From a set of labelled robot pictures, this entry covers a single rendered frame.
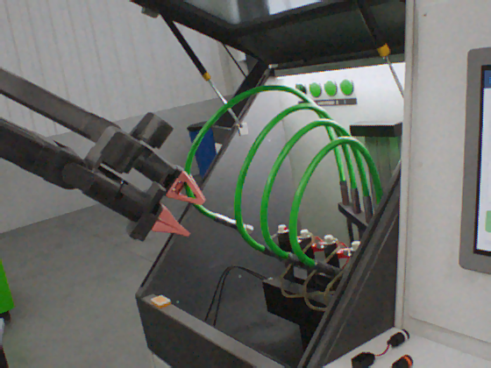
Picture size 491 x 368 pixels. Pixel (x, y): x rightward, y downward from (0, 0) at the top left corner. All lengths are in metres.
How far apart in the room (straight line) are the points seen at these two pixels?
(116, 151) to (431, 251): 0.55
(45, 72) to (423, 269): 6.97
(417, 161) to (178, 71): 7.46
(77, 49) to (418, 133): 7.05
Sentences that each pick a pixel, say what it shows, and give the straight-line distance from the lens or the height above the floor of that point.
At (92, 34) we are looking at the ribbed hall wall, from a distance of 8.00.
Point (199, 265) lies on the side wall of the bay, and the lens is 1.61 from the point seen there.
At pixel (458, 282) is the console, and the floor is 1.08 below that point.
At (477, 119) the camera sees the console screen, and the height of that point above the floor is 1.34.
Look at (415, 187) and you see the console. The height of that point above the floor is 1.22.
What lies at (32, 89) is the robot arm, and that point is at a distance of 1.41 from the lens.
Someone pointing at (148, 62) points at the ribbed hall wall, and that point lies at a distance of 8.25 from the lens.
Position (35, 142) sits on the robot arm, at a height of 1.43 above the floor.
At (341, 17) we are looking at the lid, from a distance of 1.30.
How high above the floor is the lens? 1.49
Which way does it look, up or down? 12 degrees down
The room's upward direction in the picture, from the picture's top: 11 degrees counter-clockwise
